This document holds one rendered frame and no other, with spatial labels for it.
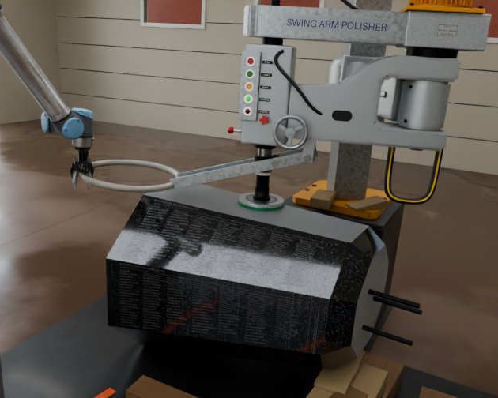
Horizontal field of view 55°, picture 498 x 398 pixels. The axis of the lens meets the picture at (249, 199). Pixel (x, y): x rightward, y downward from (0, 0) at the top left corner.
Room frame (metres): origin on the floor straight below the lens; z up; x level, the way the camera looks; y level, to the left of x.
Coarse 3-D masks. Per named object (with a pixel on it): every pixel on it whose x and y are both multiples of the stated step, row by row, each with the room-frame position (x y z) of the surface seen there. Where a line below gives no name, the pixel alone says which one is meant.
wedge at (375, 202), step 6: (366, 198) 2.53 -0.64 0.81; (372, 198) 2.52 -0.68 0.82; (378, 198) 2.51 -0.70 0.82; (348, 204) 2.48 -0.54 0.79; (354, 204) 2.47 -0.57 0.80; (360, 204) 2.46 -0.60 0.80; (366, 204) 2.45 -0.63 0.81; (372, 204) 2.44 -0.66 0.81; (378, 204) 2.45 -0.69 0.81; (384, 204) 2.47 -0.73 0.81; (354, 210) 2.41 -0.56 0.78; (360, 210) 2.41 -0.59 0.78
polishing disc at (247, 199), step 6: (240, 198) 2.15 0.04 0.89; (246, 198) 2.15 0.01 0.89; (252, 198) 2.16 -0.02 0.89; (270, 198) 2.18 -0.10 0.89; (276, 198) 2.18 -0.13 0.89; (282, 198) 2.19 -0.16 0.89; (246, 204) 2.09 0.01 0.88; (252, 204) 2.07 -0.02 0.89; (258, 204) 2.08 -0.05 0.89; (264, 204) 2.09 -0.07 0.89; (270, 204) 2.09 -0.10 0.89; (276, 204) 2.10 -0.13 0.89; (282, 204) 2.13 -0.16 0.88
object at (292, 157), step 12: (288, 156) 2.09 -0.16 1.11; (300, 156) 2.09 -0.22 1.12; (204, 168) 2.26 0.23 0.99; (216, 168) 2.25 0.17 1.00; (228, 168) 2.13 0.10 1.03; (240, 168) 2.12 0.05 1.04; (252, 168) 2.12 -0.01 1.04; (264, 168) 2.11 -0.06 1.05; (276, 168) 2.10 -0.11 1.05; (180, 180) 2.16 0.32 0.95; (192, 180) 2.16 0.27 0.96; (204, 180) 2.15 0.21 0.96; (216, 180) 2.14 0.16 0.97
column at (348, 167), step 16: (352, 0) 2.68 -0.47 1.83; (368, 0) 2.61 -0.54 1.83; (384, 0) 2.62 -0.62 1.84; (352, 48) 2.61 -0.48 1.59; (368, 48) 2.61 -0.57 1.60; (384, 48) 2.62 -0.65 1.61; (336, 144) 2.66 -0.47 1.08; (352, 144) 2.61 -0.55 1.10; (336, 160) 2.62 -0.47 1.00; (352, 160) 2.61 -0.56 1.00; (368, 160) 2.62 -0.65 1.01; (336, 176) 2.61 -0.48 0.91; (352, 176) 2.61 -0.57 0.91; (336, 192) 2.61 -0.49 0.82; (352, 192) 2.61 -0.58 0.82
